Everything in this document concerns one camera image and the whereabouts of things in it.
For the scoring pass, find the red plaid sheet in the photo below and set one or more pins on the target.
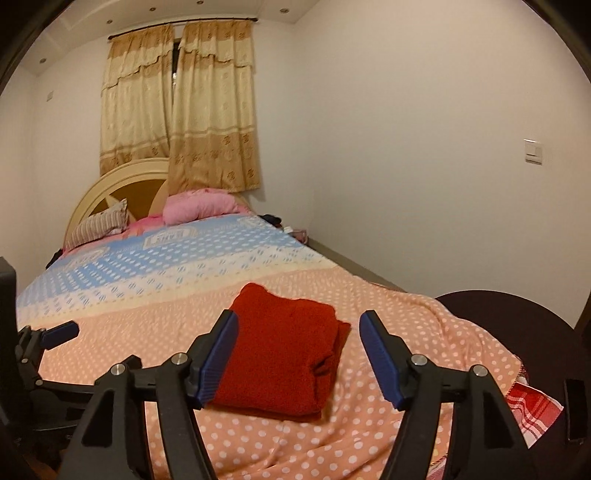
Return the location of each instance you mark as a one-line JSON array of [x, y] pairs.
[[531, 406]]

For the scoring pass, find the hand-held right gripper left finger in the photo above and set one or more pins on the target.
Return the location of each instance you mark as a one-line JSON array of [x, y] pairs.
[[217, 355]]

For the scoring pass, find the pink pillow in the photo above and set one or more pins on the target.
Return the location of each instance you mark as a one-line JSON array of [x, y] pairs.
[[141, 225], [198, 207]]

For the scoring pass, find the red knitted sweater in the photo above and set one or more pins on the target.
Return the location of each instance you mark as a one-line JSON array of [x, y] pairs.
[[286, 341]]

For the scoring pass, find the polka dot blanket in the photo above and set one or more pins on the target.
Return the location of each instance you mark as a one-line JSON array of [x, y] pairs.
[[161, 295]]

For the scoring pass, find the striped pillow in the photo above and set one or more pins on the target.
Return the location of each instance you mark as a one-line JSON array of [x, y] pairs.
[[94, 226]]

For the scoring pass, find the dark rounded footboard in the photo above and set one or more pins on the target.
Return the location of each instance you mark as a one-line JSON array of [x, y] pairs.
[[508, 318]]

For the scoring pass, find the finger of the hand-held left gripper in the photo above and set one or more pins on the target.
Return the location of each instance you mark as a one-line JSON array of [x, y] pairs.
[[60, 333]]

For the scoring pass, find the dark curtain rod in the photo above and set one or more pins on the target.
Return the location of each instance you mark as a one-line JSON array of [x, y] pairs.
[[178, 28]]

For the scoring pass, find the white light switch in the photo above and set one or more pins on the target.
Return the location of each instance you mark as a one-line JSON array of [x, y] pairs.
[[534, 151]]

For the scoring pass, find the dark cloth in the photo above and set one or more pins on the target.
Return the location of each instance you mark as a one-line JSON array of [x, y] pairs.
[[273, 218]]

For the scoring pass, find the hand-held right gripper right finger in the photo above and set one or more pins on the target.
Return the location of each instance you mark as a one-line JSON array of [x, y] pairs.
[[378, 355]]

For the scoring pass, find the beige patterned curtain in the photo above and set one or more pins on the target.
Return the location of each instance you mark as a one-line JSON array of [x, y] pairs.
[[217, 106], [134, 106]]

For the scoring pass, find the cream wooden headboard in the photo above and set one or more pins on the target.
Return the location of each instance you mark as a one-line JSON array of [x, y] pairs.
[[115, 177]]

